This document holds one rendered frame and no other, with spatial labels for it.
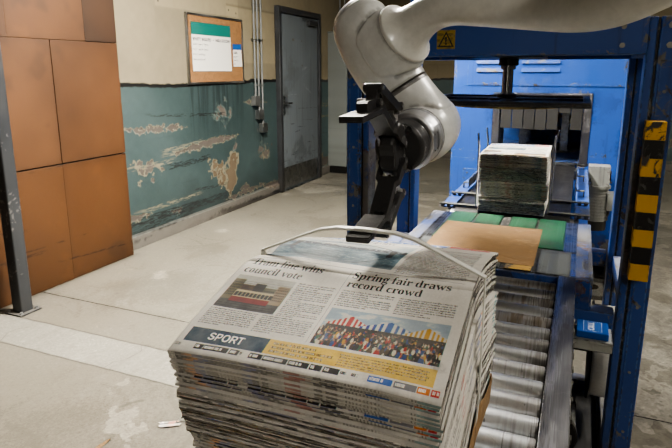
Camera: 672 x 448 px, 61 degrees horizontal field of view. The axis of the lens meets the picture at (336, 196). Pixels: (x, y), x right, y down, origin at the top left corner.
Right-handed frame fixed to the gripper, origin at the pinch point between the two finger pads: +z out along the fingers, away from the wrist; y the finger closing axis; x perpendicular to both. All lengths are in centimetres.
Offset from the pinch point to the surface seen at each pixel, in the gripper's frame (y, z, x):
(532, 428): 52, -29, -19
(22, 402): 129, -77, 193
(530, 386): 53, -43, -17
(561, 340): 55, -65, -22
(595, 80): 22, -346, -30
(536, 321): 56, -75, -16
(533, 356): 54, -56, -17
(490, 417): 52, -30, -12
